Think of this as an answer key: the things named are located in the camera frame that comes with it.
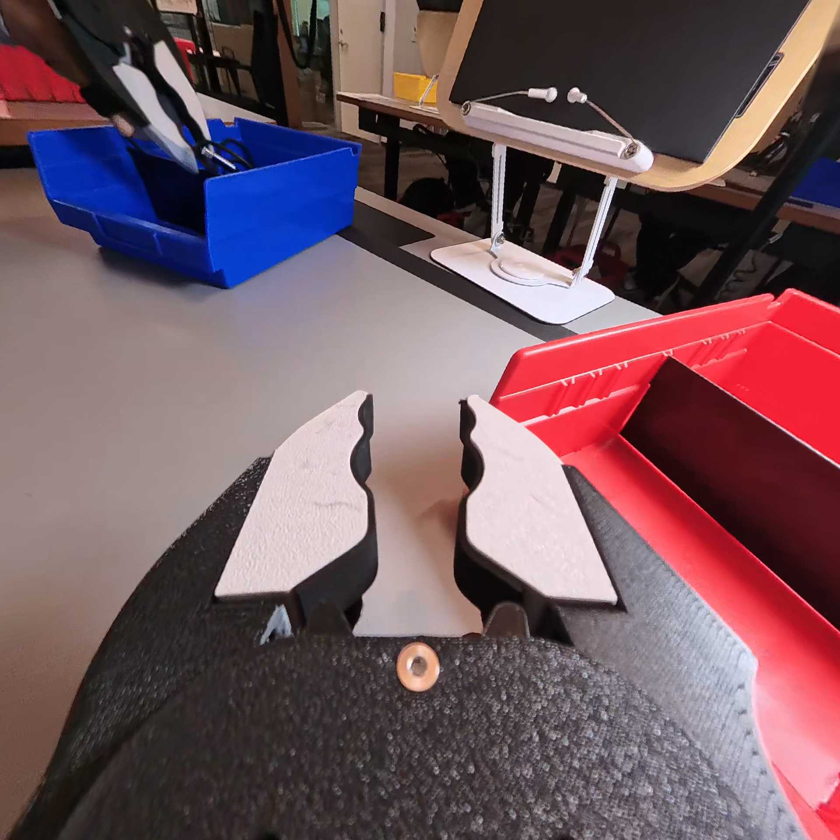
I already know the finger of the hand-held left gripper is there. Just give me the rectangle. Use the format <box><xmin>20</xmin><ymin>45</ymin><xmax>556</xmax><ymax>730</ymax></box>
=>
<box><xmin>152</xmin><ymin>38</ymin><xmax>214</xmax><ymax>147</ymax></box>
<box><xmin>110</xmin><ymin>60</ymin><xmax>203</xmax><ymax>176</ymax></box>

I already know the black cable orange plug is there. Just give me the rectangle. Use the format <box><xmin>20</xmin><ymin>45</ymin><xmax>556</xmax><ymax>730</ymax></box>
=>
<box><xmin>209</xmin><ymin>135</ymin><xmax>256</xmax><ymax>173</ymax></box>

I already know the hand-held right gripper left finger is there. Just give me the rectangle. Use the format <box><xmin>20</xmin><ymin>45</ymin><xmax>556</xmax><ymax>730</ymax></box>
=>
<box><xmin>214</xmin><ymin>391</ymin><xmax>379</xmax><ymax>629</ymax></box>

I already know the white wooden tablet stand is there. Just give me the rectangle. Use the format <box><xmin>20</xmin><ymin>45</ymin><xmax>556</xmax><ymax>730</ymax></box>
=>
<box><xmin>428</xmin><ymin>0</ymin><xmax>840</xmax><ymax>327</ymax></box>

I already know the small blue bin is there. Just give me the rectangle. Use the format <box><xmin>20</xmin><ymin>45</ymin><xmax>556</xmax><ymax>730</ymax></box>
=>
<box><xmin>789</xmin><ymin>157</ymin><xmax>840</xmax><ymax>207</ymax></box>

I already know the black tablet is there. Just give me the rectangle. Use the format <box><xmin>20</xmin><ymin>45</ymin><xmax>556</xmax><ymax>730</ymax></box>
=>
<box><xmin>448</xmin><ymin>0</ymin><xmax>816</xmax><ymax>166</ymax></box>

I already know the black red-bin divider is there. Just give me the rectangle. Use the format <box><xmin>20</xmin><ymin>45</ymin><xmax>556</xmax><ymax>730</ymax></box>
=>
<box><xmin>620</xmin><ymin>357</ymin><xmax>840</xmax><ymax>632</ymax></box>

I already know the dark tape strip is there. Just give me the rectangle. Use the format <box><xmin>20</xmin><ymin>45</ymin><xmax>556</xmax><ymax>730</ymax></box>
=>
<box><xmin>336</xmin><ymin>202</ymin><xmax>580</xmax><ymax>343</ymax></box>

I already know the black blue-bin divider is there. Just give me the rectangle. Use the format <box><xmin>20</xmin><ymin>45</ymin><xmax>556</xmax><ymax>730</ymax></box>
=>
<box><xmin>130</xmin><ymin>146</ymin><xmax>210</xmax><ymax>235</ymax></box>

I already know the red plastic bin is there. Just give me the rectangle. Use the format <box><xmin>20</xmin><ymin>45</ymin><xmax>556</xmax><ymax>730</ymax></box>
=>
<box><xmin>489</xmin><ymin>289</ymin><xmax>840</xmax><ymax>840</ymax></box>

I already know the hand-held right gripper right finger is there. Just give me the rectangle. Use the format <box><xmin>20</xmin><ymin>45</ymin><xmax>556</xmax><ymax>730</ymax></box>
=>
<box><xmin>454</xmin><ymin>395</ymin><xmax>620</xmax><ymax>626</ymax></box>

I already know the stack of red bins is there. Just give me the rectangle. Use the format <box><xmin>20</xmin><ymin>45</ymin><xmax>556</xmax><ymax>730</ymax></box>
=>
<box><xmin>0</xmin><ymin>42</ymin><xmax>86</xmax><ymax>106</ymax></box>

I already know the person's left hand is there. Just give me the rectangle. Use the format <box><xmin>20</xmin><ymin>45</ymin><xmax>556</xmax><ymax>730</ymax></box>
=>
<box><xmin>5</xmin><ymin>0</ymin><xmax>89</xmax><ymax>89</ymax></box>

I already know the black slanted pole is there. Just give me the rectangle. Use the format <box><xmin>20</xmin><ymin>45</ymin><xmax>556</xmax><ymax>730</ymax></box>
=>
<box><xmin>712</xmin><ymin>85</ymin><xmax>840</xmax><ymax>306</ymax></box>

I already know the yellow plastic bin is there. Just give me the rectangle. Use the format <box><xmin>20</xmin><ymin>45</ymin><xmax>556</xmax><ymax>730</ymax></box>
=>
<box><xmin>392</xmin><ymin>71</ymin><xmax>439</xmax><ymax>107</ymax></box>

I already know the wooden background table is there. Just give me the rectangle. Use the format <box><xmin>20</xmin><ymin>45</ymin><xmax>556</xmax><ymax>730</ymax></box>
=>
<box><xmin>336</xmin><ymin>91</ymin><xmax>455</xmax><ymax>199</ymax></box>

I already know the white door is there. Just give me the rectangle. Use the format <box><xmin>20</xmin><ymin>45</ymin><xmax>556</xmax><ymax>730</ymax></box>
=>
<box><xmin>336</xmin><ymin>0</ymin><xmax>396</xmax><ymax>140</ymax></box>

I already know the blue plastic bin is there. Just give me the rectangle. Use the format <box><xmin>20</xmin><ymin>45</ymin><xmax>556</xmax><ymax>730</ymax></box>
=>
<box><xmin>28</xmin><ymin>117</ymin><xmax>364</xmax><ymax>290</ymax></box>

